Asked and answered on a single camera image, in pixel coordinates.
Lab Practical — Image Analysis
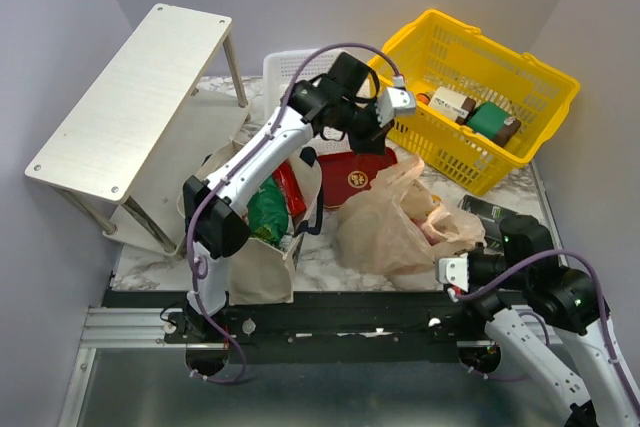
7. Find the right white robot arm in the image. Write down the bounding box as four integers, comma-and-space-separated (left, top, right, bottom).
459, 215, 639, 426

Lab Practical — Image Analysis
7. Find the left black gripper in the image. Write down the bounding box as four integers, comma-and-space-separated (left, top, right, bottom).
335, 98, 395, 158

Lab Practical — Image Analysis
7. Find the green brown box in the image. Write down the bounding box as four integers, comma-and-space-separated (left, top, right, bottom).
466, 102, 522, 147

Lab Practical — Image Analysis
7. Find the black green razor box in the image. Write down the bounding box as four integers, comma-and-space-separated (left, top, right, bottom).
457, 195, 519, 252

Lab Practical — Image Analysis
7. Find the white wooden shelf stand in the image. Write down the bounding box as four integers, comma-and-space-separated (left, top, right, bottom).
25, 4, 249, 257

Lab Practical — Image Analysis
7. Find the white perforated plastic basket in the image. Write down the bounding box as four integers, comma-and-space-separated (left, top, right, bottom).
263, 49, 350, 156

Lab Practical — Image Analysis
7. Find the small orange capped item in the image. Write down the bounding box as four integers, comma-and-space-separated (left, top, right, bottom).
416, 93, 431, 105

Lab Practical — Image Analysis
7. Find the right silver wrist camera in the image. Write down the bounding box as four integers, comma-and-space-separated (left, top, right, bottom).
435, 256, 469, 292

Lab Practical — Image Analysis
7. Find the beige canvas tote bag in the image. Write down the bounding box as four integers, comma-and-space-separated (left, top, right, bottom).
193, 147, 322, 315

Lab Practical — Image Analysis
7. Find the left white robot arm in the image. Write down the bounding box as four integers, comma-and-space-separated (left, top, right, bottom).
183, 52, 393, 342

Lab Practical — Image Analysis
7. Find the white brown bottle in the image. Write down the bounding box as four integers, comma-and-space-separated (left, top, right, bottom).
428, 86, 476, 125

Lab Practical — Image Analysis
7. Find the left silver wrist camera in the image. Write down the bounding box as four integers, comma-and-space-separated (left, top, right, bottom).
375, 87, 417, 127

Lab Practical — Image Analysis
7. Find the aluminium rail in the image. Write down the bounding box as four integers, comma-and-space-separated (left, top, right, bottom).
80, 308, 165, 349

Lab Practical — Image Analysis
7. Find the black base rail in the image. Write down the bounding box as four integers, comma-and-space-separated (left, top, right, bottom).
102, 291, 492, 365

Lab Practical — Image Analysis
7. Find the peach plastic grocery bag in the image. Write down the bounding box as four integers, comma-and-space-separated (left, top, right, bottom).
335, 155, 485, 276

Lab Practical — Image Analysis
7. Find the green snack packet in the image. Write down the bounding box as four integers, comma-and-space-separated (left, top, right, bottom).
247, 177, 289, 247

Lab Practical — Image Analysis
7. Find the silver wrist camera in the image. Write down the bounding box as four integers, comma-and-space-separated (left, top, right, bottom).
435, 256, 469, 292
375, 87, 417, 127

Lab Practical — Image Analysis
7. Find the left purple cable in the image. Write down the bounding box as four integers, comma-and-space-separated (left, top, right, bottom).
185, 43, 404, 385

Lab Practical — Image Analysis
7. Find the red snack packet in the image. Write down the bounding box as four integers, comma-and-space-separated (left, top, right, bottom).
272, 161, 306, 217

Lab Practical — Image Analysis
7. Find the yellow shopping basket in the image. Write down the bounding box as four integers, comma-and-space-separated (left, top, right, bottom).
369, 9, 580, 196

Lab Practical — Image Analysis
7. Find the red lacquer tray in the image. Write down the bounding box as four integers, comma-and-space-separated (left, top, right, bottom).
318, 147, 397, 209

